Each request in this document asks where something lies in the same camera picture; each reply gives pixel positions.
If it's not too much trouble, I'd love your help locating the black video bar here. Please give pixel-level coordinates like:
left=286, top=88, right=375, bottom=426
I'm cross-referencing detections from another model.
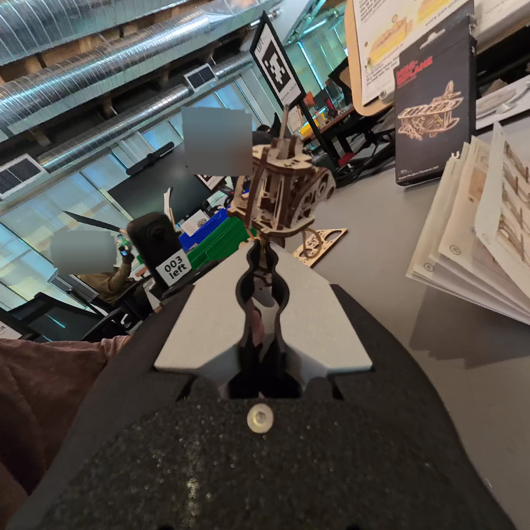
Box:
left=125, top=141, right=175, bottom=176

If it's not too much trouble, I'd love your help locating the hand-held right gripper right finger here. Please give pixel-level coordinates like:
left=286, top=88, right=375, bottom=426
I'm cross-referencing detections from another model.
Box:
left=261, top=241, right=374, bottom=391

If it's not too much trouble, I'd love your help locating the wooden board with instruction sheet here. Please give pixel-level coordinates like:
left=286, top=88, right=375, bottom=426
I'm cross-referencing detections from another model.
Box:
left=344, top=0, right=475, bottom=117

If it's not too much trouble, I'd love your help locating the silver ventilation duct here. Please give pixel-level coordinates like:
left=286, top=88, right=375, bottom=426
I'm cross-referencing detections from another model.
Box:
left=38, top=82, right=192, bottom=173

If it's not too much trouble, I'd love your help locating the wooden model assembly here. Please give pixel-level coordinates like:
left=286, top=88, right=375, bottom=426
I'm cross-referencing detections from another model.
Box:
left=226, top=104, right=337, bottom=300

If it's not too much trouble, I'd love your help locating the laser-cut wooden parts sheet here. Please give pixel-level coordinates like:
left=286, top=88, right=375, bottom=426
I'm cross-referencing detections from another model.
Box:
left=291, top=227, right=349, bottom=268

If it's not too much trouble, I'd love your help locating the white instruction booklet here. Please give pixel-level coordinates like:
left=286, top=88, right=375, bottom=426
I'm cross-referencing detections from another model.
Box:
left=406, top=122, right=530, bottom=326

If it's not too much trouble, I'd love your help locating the blue plastic bin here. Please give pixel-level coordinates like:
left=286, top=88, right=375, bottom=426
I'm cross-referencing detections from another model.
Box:
left=178, top=208, right=229, bottom=252

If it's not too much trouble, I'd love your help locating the person's left hand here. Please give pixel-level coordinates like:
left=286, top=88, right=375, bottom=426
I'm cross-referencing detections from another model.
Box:
left=249, top=308, right=266, bottom=348

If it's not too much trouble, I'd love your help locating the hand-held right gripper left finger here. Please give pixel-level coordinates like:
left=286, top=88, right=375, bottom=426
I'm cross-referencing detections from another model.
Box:
left=154, top=239, right=260, bottom=399

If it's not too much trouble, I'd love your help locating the large green plastic bin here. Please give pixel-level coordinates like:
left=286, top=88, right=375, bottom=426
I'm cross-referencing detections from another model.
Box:
left=187, top=214, right=258, bottom=271

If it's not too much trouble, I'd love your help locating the person's left forearm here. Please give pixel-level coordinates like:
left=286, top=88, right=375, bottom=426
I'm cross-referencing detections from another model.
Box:
left=0, top=335, right=130, bottom=494

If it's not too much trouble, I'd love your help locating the black model kit box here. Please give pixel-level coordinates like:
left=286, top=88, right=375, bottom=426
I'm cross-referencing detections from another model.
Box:
left=393, top=14, right=478, bottom=186

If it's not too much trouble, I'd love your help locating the black monitor screen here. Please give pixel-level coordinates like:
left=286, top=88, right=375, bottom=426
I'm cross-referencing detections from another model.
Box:
left=106, top=142, right=213, bottom=217

